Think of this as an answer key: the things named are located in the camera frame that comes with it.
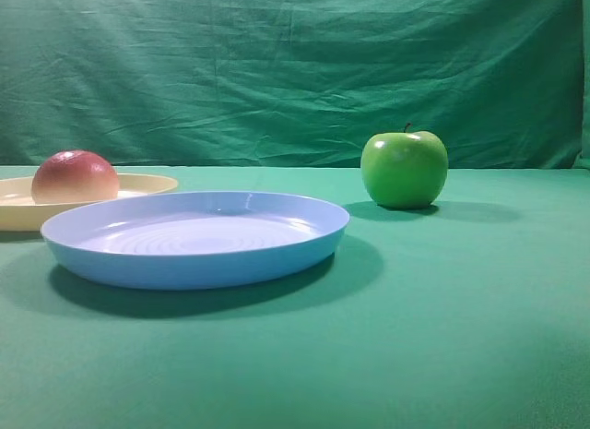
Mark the cream yellow plastic plate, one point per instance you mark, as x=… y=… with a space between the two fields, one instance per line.
x=19 y=213

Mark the green apple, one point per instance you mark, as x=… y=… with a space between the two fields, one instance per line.
x=404 y=170

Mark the round red-yellow bread bun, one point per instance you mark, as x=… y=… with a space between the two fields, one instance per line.
x=74 y=176

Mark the green tablecloth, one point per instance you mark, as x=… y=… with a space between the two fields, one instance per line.
x=472 y=315

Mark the green backdrop cloth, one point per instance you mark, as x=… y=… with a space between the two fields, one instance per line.
x=503 y=83

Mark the blue plastic plate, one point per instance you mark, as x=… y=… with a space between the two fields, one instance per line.
x=195 y=240

